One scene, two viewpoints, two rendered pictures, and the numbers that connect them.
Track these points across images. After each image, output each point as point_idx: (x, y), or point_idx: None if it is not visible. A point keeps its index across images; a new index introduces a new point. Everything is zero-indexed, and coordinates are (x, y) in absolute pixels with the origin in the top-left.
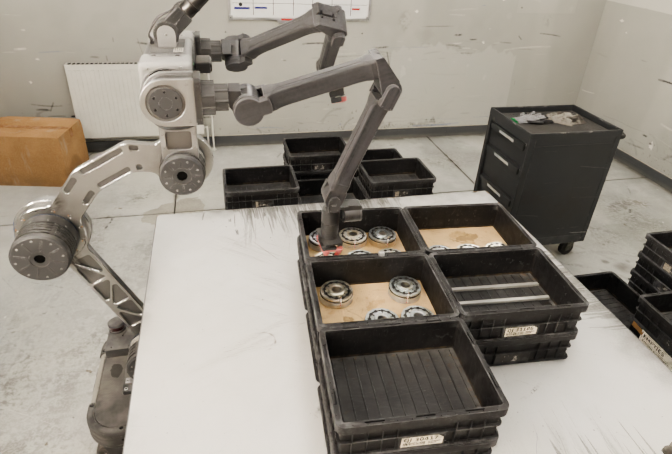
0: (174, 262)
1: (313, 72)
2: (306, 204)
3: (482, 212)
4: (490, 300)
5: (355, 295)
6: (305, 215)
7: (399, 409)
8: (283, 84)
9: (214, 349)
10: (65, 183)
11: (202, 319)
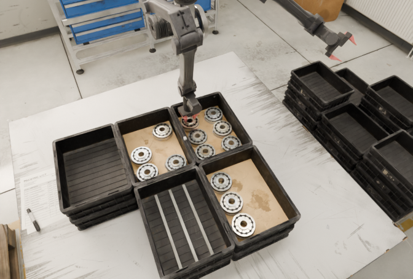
0: (196, 71)
1: (166, 2)
2: (284, 107)
3: (287, 206)
4: (180, 218)
5: (167, 141)
6: (219, 96)
7: (85, 173)
8: None
9: (139, 105)
10: (172, 3)
11: (158, 94)
